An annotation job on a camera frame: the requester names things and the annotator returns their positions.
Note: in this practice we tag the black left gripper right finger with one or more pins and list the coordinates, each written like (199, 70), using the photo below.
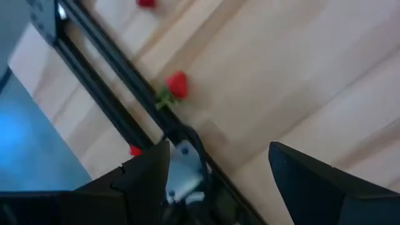
(306, 187)

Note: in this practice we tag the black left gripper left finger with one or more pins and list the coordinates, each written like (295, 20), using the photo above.
(147, 181)

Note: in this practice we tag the small red plastic piece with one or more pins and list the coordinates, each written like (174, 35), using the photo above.
(135, 151)

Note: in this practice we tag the red cherry with stem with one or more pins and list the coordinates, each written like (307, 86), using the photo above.
(146, 2)

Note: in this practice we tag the silver mounting bracket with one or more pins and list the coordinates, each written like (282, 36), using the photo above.
(184, 175)

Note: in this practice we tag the black aluminium table frame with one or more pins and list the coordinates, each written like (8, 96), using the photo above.
(103, 62)

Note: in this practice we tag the grey corner bracket plate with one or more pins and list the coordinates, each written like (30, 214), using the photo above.
(43, 18)

